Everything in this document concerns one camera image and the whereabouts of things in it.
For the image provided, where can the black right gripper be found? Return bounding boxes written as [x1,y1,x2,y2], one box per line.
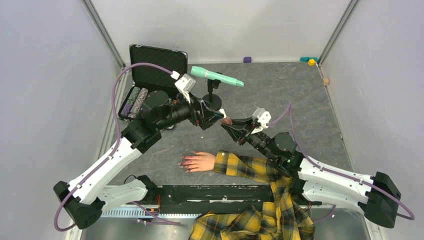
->
[221,116,277,162]

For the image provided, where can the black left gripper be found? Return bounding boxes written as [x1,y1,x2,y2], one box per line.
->
[156,89,224,130]

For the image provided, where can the pink nail polish bottle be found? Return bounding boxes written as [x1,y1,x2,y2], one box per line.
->
[220,117,233,125]

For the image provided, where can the white nail polish cap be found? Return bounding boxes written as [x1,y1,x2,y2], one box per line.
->
[218,108,227,119]

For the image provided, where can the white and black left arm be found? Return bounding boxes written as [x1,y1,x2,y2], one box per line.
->
[53,90,226,232]

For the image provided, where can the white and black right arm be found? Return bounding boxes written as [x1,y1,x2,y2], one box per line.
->
[221,118,402,229]

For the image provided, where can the mannequin hand with stained nails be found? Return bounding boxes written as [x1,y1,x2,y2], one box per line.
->
[177,151,216,173]

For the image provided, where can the black microphone stand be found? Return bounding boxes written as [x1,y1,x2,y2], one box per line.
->
[202,77,222,111]

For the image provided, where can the mint green microphone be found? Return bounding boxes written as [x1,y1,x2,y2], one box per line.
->
[190,66,244,87]

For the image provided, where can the purple cube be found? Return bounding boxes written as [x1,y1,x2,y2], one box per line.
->
[243,56,252,63]

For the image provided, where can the black poker chip case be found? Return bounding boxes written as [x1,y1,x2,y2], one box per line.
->
[117,44,188,122]

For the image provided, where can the teal block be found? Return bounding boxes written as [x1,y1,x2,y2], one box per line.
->
[299,56,319,62]

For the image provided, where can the yellow cube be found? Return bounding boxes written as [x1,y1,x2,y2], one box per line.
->
[307,58,316,66]

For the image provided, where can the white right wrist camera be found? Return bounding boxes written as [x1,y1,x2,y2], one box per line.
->
[251,108,272,134]

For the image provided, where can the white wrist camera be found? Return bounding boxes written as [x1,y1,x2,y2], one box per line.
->
[170,71,196,104]
[251,108,272,134]

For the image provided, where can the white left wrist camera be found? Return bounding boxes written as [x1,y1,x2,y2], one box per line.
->
[170,71,196,104]

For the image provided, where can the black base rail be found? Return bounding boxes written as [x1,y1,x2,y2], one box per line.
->
[138,184,274,214]

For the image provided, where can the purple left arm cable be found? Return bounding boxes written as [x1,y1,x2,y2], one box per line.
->
[53,62,173,232]

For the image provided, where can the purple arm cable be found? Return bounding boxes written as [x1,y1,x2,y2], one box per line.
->
[268,100,416,221]
[53,62,173,232]

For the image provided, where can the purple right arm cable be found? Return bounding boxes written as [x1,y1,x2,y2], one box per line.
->
[268,100,416,221]

